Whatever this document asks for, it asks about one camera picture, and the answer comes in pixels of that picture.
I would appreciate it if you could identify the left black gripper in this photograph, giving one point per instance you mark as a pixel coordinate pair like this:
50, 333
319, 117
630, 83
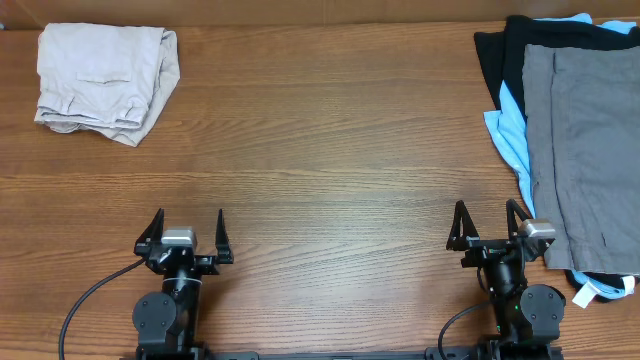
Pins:
210, 263

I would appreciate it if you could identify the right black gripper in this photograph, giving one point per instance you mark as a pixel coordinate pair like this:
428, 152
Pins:
467, 240

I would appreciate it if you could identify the grey shorts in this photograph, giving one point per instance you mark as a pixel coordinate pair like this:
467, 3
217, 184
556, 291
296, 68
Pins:
582, 109

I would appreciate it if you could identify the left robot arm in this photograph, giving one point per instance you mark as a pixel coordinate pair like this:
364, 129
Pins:
166, 321

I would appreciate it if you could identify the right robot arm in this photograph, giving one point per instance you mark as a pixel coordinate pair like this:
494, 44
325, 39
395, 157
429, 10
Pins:
527, 316

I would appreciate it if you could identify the light blue t-shirt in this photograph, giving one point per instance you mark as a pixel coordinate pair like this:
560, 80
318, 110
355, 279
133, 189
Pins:
508, 130

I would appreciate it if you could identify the black t-shirt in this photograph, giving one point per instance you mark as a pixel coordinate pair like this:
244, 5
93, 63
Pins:
501, 54

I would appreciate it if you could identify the folded beige shorts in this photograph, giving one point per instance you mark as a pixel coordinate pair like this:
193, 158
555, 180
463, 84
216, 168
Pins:
114, 80

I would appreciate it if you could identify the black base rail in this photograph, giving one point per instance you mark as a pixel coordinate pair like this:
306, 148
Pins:
452, 353

